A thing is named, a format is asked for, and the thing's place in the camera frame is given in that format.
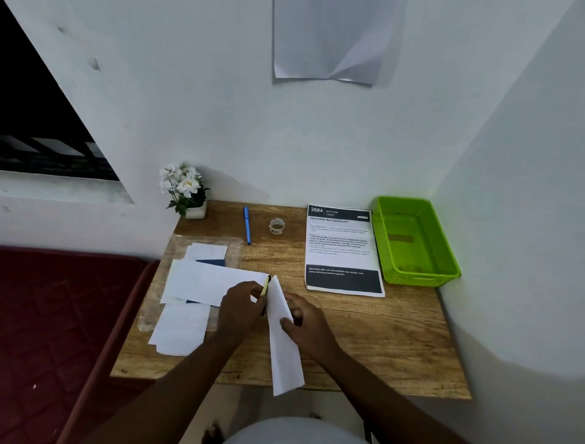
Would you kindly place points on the person's right hand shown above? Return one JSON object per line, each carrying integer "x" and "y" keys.
{"x": 313, "y": 334}

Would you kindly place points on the person's left hand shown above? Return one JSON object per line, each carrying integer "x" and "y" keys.
{"x": 240, "y": 311}

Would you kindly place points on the single white envelope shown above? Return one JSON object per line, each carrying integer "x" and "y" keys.
{"x": 285, "y": 361}

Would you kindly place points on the stack of white envelopes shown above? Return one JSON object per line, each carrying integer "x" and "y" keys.
{"x": 180, "y": 329}

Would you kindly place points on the small clear tape roll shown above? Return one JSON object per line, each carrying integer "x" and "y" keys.
{"x": 271, "y": 227}

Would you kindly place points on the green plastic tray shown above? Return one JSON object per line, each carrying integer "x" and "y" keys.
{"x": 411, "y": 260}

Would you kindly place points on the person's right forearm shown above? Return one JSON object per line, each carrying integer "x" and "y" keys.
{"x": 388, "y": 402}

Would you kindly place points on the person's left forearm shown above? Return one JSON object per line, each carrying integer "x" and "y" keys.
{"x": 169, "y": 393}

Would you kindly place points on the clear plastic bag with card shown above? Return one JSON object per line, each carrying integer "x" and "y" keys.
{"x": 235, "y": 249}

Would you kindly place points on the person's grey shirt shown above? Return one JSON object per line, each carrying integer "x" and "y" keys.
{"x": 292, "y": 432}

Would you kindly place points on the person's left foot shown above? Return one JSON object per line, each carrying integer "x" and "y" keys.
{"x": 212, "y": 434}

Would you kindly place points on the blue and white label card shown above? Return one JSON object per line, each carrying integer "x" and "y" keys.
{"x": 212, "y": 262}

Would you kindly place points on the blue pen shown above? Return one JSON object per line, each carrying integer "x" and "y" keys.
{"x": 247, "y": 226}

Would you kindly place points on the potted white flower plant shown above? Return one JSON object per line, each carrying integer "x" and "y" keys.
{"x": 185, "y": 187}

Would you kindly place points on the dark red mattress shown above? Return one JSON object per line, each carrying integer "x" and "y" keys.
{"x": 59, "y": 347}

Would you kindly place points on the dark window with grille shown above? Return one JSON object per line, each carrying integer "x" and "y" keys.
{"x": 36, "y": 114}

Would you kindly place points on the white paper sheet on wall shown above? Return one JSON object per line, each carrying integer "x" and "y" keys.
{"x": 320, "y": 36}

